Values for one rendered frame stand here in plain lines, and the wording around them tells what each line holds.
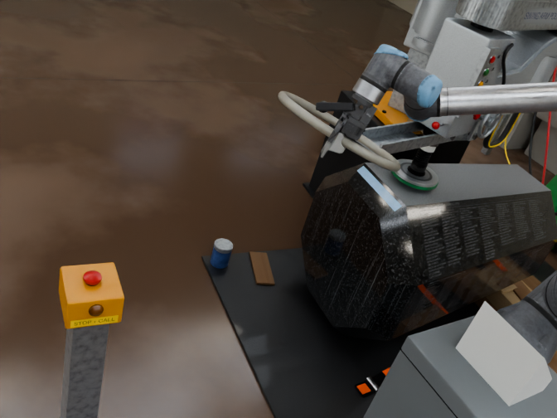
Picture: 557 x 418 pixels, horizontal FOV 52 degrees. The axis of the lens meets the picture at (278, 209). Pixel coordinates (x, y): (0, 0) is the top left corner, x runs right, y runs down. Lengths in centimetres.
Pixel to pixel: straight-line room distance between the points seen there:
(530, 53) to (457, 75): 48
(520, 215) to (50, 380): 223
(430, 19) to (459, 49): 97
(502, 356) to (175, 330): 152
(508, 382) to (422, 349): 25
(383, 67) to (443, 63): 71
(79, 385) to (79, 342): 15
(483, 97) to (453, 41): 58
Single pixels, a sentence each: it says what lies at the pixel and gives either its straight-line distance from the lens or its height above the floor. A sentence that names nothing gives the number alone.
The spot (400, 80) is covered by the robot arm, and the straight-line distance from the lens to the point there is 172.
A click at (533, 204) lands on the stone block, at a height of 78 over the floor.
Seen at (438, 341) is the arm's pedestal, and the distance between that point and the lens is 185.
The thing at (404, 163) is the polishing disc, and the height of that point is 88.
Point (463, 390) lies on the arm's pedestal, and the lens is 175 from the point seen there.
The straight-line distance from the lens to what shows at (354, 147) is 178.
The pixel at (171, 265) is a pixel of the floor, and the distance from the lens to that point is 305.
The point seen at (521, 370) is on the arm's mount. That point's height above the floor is 97.
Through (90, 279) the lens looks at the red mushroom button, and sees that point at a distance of 131.
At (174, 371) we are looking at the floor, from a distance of 258.
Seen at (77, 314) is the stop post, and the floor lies 104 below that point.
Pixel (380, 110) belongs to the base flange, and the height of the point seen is 78.
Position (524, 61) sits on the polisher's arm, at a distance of 273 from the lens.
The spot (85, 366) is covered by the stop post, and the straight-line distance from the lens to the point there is 148.
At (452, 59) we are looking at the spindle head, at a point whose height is 142.
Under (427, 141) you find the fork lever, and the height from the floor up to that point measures 110.
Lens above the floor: 199
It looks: 33 degrees down
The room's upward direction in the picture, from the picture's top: 17 degrees clockwise
